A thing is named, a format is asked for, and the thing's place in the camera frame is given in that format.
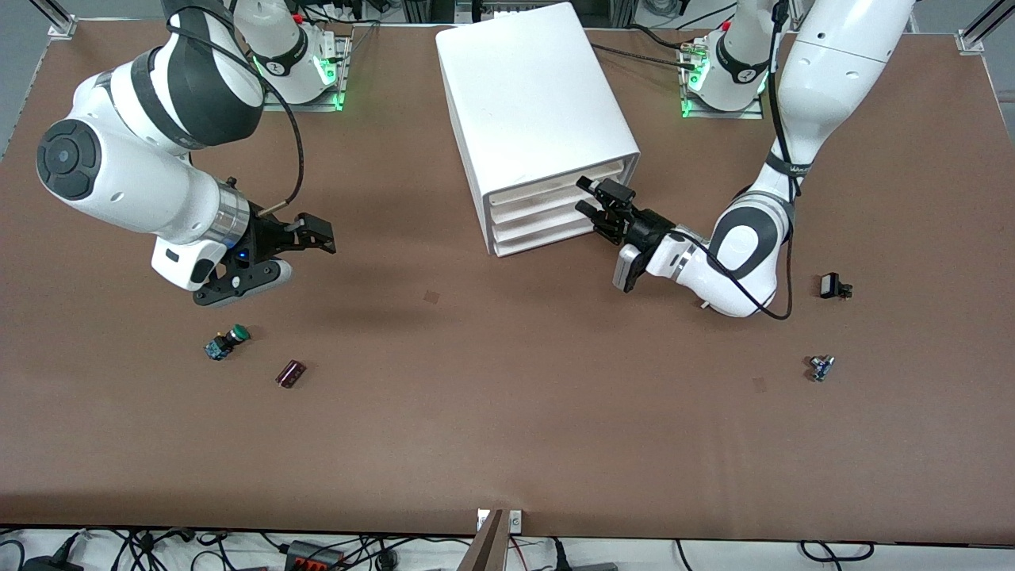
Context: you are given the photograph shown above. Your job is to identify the white plastic drawer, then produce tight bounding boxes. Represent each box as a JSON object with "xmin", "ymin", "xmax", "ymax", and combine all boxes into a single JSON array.
[
  {"xmin": 493, "ymin": 222, "xmax": 613, "ymax": 258},
  {"xmin": 490, "ymin": 202, "xmax": 599, "ymax": 243},
  {"xmin": 487, "ymin": 186, "xmax": 592, "ymax": 228},
  {"xmin": 484, "ymin": 157, "xmax": 631, "ymax": 212}
]

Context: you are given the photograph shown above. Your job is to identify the green push button blue base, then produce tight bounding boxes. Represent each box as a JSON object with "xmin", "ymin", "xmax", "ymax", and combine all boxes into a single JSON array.
[{"xmin": 205, "ymin": 324, "xmax": 251, "ymax": 362}]

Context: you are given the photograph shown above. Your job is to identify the white drawer cabinet shell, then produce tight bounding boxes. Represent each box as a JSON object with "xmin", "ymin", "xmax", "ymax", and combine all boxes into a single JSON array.
[{"xmin": 435, "ymin": 2, "xmax": 642, "ymax": 259}]

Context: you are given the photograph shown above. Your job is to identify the black power strip red switches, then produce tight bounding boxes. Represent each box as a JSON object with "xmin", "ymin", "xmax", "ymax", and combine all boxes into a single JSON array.
[{"xmin": 284, "ymin": 540, "xmax": 347, "ymax": 571}]

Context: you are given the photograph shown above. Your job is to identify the brown wooden slat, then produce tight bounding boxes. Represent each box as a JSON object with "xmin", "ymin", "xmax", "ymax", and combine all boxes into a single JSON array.
[{"xmin": 458, "ymin": 508, "xmax": 508, "ymax": 571}]

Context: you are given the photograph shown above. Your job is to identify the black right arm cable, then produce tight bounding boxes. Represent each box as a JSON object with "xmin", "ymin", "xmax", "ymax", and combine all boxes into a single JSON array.
[{"xmin": 165, "ymin": 6, "xmax": 307, "ymax": 217}]

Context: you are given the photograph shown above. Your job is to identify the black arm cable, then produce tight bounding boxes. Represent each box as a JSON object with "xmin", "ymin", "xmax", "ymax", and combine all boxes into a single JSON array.
[
  {"xmin": 165, "ymin": 6, "xmax": 307, "ymax": 217},
  {"xmin": 672, "ymin": 0, "xmax": 796, "ymax": 322}
]

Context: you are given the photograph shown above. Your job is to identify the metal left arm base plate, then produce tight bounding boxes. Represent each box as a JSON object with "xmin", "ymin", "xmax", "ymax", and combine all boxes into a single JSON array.
[{"xmin": 680, "ymin": 40, "xmax": 766, "ymax": 121}]

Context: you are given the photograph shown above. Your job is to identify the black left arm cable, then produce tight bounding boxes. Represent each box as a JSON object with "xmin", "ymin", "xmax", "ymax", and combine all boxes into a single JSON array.
[{"xmin": 672, "ymin": 0, "xmax": 796, "ymax": 322}]

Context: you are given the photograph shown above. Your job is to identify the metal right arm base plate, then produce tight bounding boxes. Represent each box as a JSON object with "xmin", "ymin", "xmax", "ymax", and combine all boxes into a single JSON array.
[{"xmin": 262, "ymin": 36, "xmax": 350, "ymax": 113}]

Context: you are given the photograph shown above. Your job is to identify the aluminium corner post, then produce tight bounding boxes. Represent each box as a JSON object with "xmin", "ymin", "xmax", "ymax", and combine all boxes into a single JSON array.
[
  {"xmin": 32, "ymin": 0, "xmax": 78, "ymax": 39},
  {"xmin": 956, "ymin": 0, "xmax": 1015, "ymax": 55}
]

